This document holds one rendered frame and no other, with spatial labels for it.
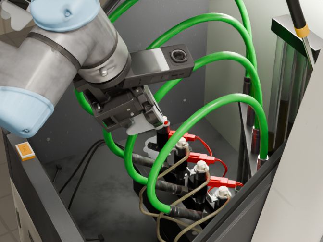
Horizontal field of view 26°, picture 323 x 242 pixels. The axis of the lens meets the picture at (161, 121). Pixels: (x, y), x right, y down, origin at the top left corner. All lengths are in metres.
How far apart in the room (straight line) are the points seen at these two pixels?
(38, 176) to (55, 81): 0.74
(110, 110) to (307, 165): 0.30
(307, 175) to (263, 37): 0.55
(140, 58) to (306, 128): 0.27
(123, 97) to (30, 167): 0.62
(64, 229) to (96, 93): 0.50
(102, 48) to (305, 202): 0.40
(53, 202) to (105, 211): 0.18
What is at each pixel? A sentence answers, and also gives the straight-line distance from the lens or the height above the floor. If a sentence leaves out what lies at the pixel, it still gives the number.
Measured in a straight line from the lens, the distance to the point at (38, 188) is 1.53.
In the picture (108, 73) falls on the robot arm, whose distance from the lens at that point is 0.92.
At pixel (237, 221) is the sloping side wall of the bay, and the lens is 1.15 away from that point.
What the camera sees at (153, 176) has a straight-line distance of 1.15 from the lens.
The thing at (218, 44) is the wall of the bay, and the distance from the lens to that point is 1.74.
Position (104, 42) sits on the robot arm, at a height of 1.52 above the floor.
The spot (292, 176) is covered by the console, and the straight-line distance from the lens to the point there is 1.09.
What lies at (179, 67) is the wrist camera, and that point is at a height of 1.43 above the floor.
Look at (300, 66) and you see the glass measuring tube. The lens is 1.40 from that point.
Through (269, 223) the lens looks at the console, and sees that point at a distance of 1.15.
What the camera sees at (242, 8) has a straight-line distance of 1.38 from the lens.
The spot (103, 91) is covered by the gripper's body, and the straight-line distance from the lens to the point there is 0.99.
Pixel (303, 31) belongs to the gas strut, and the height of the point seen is 1.46.
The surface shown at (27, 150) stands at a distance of 1.61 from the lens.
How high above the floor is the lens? 1.95
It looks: 36 degrees down
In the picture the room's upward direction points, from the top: straight up
